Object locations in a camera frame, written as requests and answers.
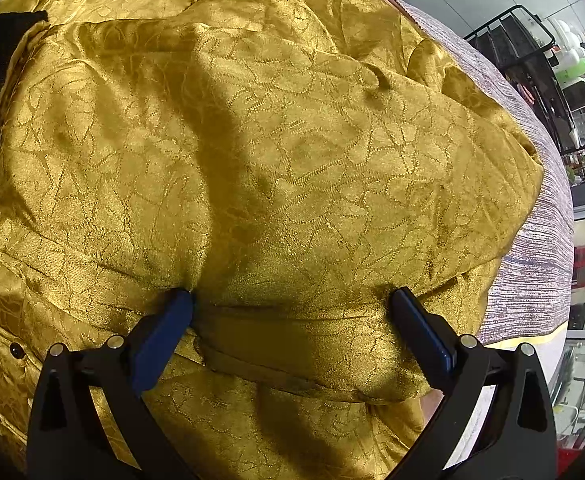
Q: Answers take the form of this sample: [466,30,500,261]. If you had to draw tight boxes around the grey striped quilt yellow trim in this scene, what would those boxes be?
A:
[363,0,576,441]

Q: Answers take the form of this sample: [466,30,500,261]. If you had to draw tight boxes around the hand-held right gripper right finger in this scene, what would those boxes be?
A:
[390,286,558,480]

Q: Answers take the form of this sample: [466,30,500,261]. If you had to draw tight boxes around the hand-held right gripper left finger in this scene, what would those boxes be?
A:
[26,290,196,480]

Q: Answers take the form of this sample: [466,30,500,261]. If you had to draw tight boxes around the green bottle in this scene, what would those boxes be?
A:
[555,57,585,84]

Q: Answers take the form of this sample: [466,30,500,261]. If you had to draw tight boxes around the gold satin jacket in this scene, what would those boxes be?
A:
[0,0,546,480]

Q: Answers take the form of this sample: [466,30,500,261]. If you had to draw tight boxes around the row of white bottles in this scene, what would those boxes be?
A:
[547,17,585,106]

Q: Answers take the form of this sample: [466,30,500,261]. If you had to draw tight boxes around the black metal rack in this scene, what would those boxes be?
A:
[464,4,581,156]

